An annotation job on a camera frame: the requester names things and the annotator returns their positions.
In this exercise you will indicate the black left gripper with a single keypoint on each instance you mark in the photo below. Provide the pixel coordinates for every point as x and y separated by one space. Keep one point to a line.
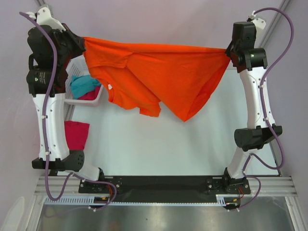
77 41

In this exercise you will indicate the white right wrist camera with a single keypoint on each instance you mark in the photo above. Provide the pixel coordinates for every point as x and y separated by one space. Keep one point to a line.
258 22

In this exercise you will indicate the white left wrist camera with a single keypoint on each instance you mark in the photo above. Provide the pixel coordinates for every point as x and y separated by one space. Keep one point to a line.
43 17

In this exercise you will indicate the pink t shirt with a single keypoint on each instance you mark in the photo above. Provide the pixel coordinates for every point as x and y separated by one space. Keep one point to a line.
92 95

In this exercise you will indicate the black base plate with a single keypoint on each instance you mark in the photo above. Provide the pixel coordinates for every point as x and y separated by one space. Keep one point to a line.
190 195

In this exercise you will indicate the white slotted cable duct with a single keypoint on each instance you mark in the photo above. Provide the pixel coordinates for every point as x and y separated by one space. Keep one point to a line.
99 201

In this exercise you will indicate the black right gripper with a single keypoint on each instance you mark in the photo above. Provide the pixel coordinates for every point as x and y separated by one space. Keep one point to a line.
228 50

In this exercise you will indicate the aluminium frame rail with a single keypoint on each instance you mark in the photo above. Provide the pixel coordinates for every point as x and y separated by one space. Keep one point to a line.
268 186

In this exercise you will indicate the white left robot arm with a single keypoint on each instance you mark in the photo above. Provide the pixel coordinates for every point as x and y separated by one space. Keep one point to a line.
52 50

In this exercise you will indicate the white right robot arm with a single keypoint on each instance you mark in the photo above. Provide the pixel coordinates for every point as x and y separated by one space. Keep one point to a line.
251 64

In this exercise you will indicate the teal t shirt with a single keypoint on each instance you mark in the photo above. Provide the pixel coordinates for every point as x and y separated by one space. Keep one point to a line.
83 84

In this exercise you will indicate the orange t shirt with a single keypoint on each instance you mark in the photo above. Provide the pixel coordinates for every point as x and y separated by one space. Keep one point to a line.
143 76

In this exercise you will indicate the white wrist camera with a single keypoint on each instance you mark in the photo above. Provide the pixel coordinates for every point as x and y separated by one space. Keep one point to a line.
43 17
258 22

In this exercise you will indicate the folded red t shirt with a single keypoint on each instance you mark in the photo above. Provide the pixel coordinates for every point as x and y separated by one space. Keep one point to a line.
76 134

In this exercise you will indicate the white plastic mesh basket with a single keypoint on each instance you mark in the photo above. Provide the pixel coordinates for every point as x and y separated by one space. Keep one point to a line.
78 67

